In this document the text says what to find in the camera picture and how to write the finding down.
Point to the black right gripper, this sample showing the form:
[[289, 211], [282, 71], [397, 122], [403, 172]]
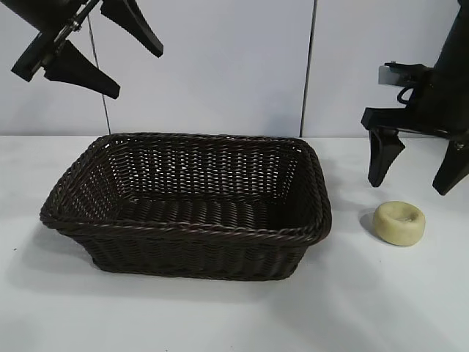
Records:
[[447, 110]]

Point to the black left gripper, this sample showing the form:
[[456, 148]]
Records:
[[55, 18]]

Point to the pale yellow egg yolk pastry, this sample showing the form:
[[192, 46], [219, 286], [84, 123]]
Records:
[[394, 227]]

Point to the dark brown woven wicker basket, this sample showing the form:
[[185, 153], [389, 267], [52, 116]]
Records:
[[183, 249]]

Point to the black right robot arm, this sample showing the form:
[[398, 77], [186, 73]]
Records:
[[458, 25]]

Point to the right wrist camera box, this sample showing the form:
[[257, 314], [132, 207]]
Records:
[[410, 75]]

